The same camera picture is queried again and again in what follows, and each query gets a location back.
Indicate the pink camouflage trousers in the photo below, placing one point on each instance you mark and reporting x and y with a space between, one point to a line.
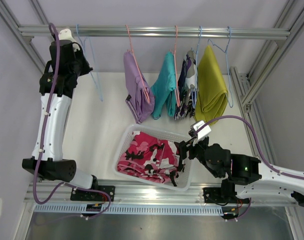
152 159

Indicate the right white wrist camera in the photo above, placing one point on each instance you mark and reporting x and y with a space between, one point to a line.
199 131

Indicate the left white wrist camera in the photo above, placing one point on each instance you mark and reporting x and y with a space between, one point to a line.
65 34

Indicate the white plastic basket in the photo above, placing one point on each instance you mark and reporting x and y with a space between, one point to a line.
184 178

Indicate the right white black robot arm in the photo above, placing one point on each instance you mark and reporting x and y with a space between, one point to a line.
244 178

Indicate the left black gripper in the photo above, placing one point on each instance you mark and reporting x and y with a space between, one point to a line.
85 70

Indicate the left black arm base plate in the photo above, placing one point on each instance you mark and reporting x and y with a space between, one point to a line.
89 196

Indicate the aluminium hanging rail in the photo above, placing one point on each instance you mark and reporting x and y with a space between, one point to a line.
279 34

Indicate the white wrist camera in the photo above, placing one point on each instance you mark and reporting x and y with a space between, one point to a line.
199 131
65 34

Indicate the light blue wire hanger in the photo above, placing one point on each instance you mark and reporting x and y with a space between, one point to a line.
89 52

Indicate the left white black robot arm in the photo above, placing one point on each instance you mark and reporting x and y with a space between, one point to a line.
47 161

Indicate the teal trousers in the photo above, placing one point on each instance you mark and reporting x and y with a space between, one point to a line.
164 88

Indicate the purple white patterned trousers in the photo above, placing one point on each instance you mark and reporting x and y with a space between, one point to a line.
187 87

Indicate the lilac purple trousers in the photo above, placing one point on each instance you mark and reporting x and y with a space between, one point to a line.
140 99

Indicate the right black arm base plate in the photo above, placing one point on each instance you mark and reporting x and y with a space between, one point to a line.
222 197

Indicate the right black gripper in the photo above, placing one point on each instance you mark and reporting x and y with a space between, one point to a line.
183 148

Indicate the olive yellow trousers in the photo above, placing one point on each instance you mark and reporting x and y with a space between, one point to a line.
212 96

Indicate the white slotted cable duct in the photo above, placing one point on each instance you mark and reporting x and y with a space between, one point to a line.
197 210

